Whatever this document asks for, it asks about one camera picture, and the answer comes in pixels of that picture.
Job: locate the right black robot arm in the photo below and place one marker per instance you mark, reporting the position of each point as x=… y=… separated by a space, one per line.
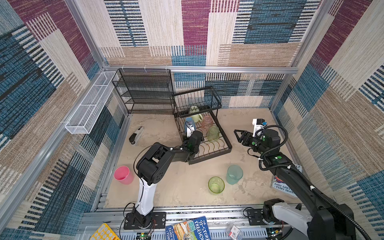
x=328 y=220

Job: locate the clear pink plastic cup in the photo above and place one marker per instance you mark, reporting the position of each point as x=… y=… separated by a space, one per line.
x=207 y=122

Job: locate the light green ceramic mug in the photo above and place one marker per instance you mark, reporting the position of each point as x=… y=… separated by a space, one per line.
x=197 y=117

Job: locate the blue speckled ceramic mug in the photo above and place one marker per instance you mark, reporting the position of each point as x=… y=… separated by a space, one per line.
x=189 y=119

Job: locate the opaque pink plastic cup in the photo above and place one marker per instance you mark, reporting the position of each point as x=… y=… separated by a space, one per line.
x=124 y=175

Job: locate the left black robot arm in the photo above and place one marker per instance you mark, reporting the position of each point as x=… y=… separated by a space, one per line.
x=151 y=168

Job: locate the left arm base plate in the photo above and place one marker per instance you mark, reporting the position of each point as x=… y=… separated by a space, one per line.
x=154 y=220

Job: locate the white wire wall basket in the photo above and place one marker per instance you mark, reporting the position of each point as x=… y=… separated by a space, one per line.
x=89 y=110

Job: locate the translucent teal plastic cup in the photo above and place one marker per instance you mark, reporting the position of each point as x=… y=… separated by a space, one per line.
x=234 y=174

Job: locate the clear green plastic cup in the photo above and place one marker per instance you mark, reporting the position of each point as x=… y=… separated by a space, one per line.
x=216 y=185
x=213 y=134

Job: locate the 91-storey treehouse book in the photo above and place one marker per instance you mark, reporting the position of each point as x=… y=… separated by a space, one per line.
x=195 y=229

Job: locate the black mesh shelf unit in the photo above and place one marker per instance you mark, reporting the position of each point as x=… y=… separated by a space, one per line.
x=145 y=91

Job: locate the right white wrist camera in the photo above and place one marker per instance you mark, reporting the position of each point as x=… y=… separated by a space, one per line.
x=259 y=125

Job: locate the black silver stapler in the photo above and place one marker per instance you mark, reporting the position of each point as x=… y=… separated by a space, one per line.
x=134 y=138

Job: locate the black two-tier dish rack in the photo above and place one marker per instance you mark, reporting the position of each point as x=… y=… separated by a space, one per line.
x=209 y=103

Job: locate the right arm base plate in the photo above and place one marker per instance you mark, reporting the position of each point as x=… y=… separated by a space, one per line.
x=256 y=218

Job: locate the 143-storey treehouse book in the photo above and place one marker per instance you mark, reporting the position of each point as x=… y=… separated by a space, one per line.
x=281 y=186

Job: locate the small clear plastic packet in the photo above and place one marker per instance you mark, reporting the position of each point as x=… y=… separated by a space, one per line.
x=233 y=232

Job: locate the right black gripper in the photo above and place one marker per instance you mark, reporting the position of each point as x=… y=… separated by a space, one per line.
x=249 y=139

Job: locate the yellow patterned card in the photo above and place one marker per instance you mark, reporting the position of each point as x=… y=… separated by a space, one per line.
x=104 y=232

